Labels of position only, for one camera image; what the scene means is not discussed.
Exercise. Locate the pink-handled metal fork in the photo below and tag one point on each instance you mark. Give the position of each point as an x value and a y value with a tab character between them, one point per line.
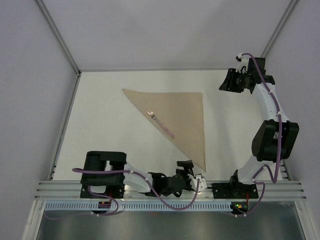
154	117

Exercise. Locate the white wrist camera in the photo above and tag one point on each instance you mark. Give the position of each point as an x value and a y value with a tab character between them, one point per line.
243	62
197	182

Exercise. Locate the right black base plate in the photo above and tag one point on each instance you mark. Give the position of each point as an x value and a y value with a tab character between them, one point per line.
238	191

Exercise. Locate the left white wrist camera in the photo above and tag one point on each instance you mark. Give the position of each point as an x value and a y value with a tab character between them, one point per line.
197	182

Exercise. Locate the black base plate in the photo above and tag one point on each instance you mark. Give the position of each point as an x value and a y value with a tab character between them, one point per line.
114	191
238	191

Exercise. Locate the right aluminium frame post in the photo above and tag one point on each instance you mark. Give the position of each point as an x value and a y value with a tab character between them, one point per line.
279	27

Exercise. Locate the left aluminium frame post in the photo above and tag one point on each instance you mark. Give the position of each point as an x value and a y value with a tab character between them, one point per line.
59	38

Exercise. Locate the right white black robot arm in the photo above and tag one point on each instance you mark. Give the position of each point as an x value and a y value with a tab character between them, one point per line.
274	140

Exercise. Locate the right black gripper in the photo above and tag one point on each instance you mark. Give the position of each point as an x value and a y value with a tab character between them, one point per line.
228	85

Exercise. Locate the white slotted cable duct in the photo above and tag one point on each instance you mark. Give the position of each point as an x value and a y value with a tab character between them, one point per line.
201	206

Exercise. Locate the aluminium frame post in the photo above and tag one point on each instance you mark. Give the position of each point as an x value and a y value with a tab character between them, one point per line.
59	38
279	27

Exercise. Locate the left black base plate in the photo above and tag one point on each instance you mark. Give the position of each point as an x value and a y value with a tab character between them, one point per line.
114	191

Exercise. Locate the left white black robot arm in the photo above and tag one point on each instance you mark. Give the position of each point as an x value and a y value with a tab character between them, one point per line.
111	170

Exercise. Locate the beige cloth napkin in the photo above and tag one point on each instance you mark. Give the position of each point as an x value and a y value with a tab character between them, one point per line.
182	113

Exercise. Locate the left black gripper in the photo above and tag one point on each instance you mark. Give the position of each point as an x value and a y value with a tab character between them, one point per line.
188	166

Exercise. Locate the aluminium mounting rail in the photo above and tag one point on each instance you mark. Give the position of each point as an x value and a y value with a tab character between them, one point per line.
272	192

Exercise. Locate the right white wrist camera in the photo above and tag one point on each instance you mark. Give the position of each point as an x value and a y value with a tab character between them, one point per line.
243	62

